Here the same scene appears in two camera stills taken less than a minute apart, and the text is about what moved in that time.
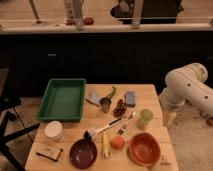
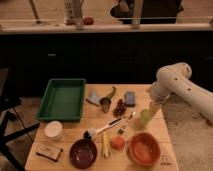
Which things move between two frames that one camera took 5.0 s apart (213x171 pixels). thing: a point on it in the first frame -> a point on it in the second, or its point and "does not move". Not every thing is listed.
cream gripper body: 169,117 -> 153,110
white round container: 54,130 does not move
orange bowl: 144,149 does not move
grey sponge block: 130,99 does not move
